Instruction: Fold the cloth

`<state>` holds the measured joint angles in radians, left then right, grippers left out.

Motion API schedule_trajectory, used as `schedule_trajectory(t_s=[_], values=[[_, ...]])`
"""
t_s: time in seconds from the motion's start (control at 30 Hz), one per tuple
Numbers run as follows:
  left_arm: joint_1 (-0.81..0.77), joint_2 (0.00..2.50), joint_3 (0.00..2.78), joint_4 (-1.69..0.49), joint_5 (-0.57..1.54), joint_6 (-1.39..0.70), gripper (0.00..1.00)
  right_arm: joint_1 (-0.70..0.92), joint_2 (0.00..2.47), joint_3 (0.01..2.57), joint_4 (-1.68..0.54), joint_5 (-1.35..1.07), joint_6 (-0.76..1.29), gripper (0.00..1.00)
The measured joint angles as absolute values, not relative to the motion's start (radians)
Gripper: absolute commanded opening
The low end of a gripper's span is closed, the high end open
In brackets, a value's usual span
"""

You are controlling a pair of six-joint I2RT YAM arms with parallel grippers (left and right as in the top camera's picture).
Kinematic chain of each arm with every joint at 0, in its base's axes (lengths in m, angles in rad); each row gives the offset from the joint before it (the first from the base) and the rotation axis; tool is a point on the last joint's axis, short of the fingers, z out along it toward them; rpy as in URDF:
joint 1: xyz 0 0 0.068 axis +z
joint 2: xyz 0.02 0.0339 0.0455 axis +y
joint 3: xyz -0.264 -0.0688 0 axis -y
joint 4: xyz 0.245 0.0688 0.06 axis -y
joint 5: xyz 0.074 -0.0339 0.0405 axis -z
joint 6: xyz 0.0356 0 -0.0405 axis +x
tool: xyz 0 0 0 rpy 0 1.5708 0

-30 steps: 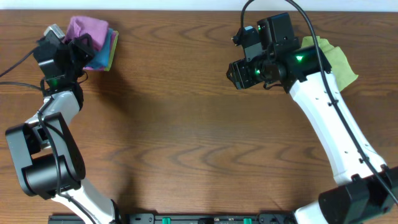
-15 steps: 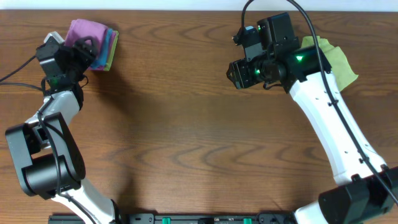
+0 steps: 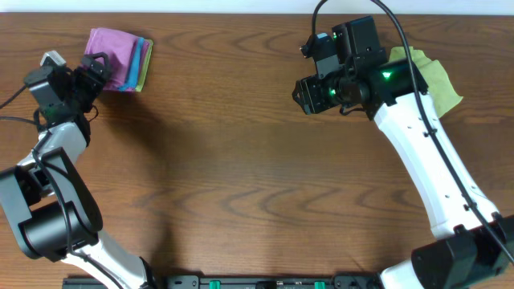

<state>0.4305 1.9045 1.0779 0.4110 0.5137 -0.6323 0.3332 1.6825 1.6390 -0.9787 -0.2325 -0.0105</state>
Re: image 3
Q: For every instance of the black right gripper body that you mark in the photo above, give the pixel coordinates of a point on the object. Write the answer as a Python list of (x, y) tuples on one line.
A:
[(325, 94)]

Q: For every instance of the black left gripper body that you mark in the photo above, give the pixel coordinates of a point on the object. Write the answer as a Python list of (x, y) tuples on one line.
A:
[(86, 88)]

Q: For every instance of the purple microfibre cloth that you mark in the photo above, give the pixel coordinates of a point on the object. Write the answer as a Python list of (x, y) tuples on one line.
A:
[(119, 46)]

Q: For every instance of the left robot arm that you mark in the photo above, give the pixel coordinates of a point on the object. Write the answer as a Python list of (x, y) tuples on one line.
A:
[(51, 212)]

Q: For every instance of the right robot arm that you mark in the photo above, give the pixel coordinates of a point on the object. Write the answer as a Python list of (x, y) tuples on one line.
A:
[(473, 241)]

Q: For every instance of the folded blue cloth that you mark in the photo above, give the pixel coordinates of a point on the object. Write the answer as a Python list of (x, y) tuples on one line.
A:
[(133, 72)]

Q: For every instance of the folded green cloth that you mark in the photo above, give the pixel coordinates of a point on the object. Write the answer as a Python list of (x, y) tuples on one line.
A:
[(147, 49)]

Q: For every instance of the crumpled green cloth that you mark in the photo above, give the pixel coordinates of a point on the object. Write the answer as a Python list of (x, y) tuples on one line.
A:
[(440, 87)]

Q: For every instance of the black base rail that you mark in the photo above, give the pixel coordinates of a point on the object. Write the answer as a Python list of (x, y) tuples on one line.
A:
[(343, 280)]

